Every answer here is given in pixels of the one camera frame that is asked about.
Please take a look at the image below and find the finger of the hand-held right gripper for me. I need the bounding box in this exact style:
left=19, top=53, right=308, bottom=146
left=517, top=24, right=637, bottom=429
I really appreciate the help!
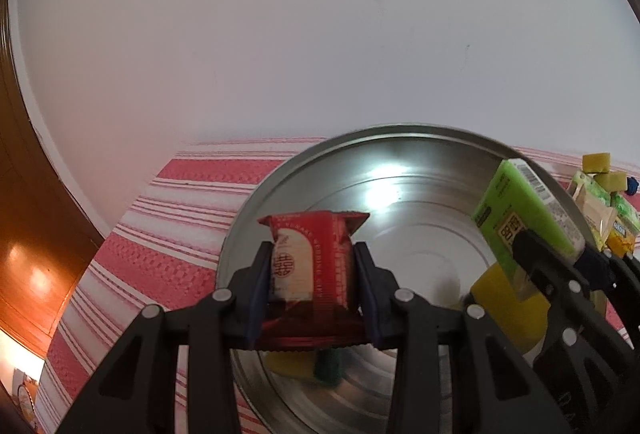
left=511, top=229, right=640, bottom=434
left=574, top=248, right=640, bottom=332

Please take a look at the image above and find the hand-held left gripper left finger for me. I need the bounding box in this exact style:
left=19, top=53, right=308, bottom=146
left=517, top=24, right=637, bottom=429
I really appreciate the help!
left=52, top=240, right=275, bottom=434

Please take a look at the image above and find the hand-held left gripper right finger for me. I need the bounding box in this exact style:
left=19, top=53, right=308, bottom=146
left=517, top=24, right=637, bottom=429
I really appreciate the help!
left=353, top=242, right=576, bottom=434

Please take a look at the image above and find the red snack packet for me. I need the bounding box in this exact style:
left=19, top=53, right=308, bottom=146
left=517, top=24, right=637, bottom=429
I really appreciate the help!
left=256, top=210, right=373, bottom=352

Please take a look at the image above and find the green tissue packet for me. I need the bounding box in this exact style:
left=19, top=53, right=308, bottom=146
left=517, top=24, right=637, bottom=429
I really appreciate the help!
left=471, top=158, right=587, bottom=302

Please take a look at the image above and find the round metal tray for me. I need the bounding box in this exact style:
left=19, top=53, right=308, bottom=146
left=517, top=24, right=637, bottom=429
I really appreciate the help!
left=216, top=123, right=608, bottom=434

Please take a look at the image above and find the yellow snack packet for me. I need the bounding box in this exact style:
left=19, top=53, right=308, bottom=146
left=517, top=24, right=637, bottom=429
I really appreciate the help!
left=606, top=219, right=640, bottom=259

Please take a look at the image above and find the beige snack packet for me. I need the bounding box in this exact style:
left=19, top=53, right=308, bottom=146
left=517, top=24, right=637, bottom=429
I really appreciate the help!
left=574, top=186, right=619, bottom=241

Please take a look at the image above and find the yellow sponge block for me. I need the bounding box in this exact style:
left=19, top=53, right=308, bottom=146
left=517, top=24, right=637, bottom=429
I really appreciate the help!
left=469, top=263, right=552, bottom=356

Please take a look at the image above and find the yellow sponge with green scrub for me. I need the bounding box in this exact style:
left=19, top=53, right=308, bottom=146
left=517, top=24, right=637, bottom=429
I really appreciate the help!
left=264, top=348, right=347, bottom=386

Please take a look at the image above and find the red striped tablecloth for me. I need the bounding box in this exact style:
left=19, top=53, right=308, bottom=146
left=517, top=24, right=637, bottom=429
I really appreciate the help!
left=30, top=137, right=640, bottom=434

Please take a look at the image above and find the wooden door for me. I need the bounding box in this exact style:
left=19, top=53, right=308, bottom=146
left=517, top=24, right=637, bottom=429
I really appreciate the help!
left=0, top=0, right=107, bottom=361

